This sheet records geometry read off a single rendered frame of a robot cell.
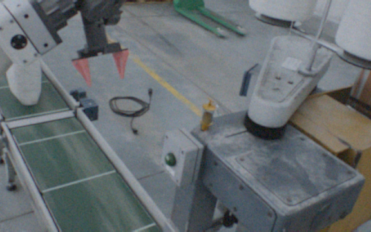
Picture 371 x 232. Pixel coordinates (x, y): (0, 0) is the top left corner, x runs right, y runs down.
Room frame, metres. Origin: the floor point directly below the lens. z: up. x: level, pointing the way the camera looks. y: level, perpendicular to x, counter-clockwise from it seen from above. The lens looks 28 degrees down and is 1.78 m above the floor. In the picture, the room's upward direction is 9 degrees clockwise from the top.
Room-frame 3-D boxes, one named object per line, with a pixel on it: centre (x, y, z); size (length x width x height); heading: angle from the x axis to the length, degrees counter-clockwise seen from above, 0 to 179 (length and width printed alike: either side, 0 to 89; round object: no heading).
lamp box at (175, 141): (0.68, -0.01, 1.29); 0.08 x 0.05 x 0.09; 39
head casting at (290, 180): (0.68, -0.19, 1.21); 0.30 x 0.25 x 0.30; 39
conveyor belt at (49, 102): (2.95, 1.57, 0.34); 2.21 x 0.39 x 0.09; 39
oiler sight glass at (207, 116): (0.73, -0.05, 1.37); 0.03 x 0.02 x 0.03; 39
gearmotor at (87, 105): (2.39, 0.72, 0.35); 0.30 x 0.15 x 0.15; 39
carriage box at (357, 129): (0.92, -0.44, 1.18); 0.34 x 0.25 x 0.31; 129
